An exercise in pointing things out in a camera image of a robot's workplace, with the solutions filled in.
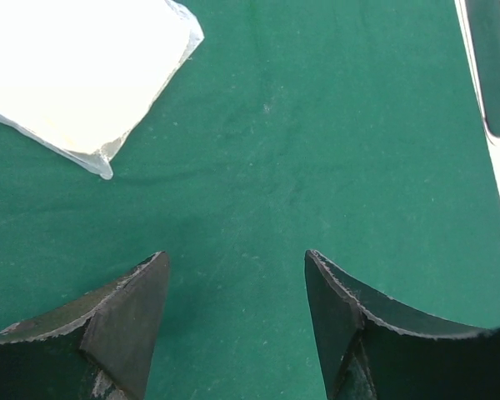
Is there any stainless steel tray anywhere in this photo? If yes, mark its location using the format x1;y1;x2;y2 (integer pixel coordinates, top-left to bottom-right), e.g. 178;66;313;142
453;0;500;147

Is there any green surgical cloth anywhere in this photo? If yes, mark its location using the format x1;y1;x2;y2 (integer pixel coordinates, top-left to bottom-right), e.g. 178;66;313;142
0;1;500;399

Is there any white gauze in clear bag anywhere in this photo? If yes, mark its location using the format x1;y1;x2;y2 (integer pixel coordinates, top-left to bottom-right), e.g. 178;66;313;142
0;1;204;179

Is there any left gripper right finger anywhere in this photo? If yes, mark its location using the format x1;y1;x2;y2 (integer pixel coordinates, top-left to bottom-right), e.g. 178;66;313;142
305;250;500;399

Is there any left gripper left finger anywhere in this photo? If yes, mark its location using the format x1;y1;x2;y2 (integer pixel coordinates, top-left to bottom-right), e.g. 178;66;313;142
0;252;170;399

